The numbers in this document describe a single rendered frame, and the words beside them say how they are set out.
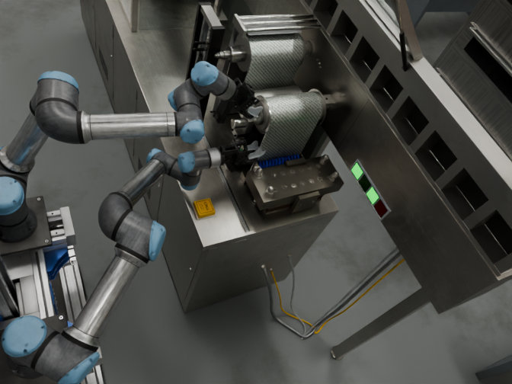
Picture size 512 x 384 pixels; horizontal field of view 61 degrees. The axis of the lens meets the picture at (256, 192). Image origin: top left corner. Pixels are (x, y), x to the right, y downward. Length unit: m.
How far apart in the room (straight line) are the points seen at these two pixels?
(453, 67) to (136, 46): 2.35
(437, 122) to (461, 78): 2.20
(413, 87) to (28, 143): 1.27
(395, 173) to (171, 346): 1.51
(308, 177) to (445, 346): 1.67
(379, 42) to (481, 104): 2.02
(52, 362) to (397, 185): 1.24
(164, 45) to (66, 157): 1.05
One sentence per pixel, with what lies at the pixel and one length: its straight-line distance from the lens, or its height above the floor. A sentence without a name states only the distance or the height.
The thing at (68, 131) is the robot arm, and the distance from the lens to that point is 1.36.
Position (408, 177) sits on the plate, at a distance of 1.61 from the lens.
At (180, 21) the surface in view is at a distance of 2.58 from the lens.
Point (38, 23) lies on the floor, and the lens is 4.04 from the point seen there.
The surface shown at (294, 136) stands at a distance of 1.82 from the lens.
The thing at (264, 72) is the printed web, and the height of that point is 1.29.
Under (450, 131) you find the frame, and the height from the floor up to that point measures 1.62.
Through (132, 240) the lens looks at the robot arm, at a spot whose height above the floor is 1.17.
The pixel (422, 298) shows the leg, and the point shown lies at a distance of 1.97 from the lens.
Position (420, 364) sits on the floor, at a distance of 3.01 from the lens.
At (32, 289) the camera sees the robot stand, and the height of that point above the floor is 0.73.
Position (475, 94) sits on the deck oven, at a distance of 3.61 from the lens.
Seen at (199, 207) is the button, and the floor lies 0.92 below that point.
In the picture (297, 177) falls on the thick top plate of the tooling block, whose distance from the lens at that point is 1.86.
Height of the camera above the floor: 2.42
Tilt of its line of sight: 52 degrees down
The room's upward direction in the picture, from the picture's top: 25 degrees clockwise
